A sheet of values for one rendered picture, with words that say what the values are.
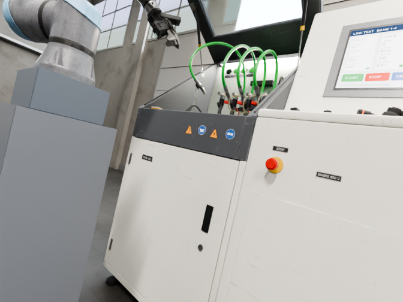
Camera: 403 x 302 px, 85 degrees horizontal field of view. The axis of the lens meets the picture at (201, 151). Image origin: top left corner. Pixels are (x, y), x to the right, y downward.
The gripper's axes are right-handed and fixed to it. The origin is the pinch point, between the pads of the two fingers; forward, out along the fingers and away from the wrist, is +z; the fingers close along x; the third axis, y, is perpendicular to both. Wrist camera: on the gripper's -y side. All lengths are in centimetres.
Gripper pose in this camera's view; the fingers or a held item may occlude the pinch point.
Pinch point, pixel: (179, 44)
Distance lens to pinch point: 129.7
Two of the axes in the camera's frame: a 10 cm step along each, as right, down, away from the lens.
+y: -7.9, 5.1, -3.4
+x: 3.0, -1.6, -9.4
